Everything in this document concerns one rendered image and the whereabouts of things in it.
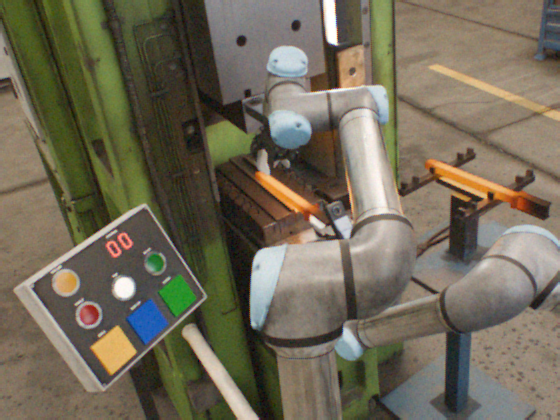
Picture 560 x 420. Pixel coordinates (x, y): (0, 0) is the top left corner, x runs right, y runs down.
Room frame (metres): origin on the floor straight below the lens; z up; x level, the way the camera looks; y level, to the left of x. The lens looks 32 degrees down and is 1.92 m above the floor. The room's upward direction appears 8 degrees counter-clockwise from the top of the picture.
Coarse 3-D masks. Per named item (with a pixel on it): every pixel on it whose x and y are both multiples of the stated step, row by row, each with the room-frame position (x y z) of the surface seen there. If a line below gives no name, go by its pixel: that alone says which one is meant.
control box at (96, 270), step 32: (128, 224) 1.20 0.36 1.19; (64, 256) 1.11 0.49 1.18; (96, 256) 1.11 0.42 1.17; (128, 256) 1.15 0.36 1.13; (32, 288) 1.00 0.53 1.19; (96, 288) 1.06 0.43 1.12; (160, 288) 1.13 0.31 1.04; (192, 288) 1.17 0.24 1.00; (64, 320) 0.98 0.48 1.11; (64, 352) 0.98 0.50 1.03; (96, 384) 0.92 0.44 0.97
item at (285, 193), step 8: (256, 176) 1.69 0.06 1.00; (264, 176) 1.66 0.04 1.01; (272, 184) 1.60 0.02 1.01; (280, 184) 1.59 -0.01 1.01; (280, 192) 1.54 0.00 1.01; (288, 192) 1.53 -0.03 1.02; (288, 200) 1.50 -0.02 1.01; (296, 200) 1.47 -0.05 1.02; (304, 200) 1.46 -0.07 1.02; (296, 208) 1.46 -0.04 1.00; (304, 208) 1.42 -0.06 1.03; (312, 208) 1.40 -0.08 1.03; (304, 216) 1.40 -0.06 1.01; (320, 216) 1.36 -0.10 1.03; (328, 224) 1.32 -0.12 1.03
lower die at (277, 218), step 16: (224, 176) 1.75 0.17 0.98; (240, 176) 1.72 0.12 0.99; (272, 176) 1.67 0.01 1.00; (224, 192) 1.65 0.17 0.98; (240, 192) 1.63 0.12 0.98; (256, 192) 1.60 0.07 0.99; (272, 192) 1.57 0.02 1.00; (304, 192) 1.56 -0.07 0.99; (240, 208) 1.55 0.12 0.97; (272, 208) 1.50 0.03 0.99; (288, 208) 1.48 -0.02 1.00; (320, 208) 1.50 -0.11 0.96; (256, 224) 1.45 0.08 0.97; (272, 224) 1.43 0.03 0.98; (288, 224) 1.45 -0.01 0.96; (304, 224) 1.47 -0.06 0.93; (272, 240) 1.43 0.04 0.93
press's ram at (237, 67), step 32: (192, 0) 1.46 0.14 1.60; (224, 0) 1.42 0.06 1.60; (256, 0) 1.45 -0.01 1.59; (288, 0) 1.49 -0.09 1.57; (192, 32) 1.50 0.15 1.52; (224, 32) 1.41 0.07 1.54; (256, 32) 1.45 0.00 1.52; (288, 32) 1.48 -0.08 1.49; (320, 32) 1.52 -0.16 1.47; (192, 64) 1.54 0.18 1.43; (224, 64) 1.40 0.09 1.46; (256, 64) 1.44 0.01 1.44; (320, 64) 1.52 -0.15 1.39; (224, 96) 1.40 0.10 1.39
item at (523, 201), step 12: (444, 168) 1.55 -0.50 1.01; (456, 168) 1.54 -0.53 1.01; (456, 180) 1.51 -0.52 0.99; (468, 180) 1.47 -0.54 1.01; (480, 180) 1.46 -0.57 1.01; (504, 192) 1.38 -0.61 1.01; (516, 204) 1.34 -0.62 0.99; (528, 204) 1.32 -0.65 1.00; (540, 204) 1.28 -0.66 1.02; (540, 216) 1.28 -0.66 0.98
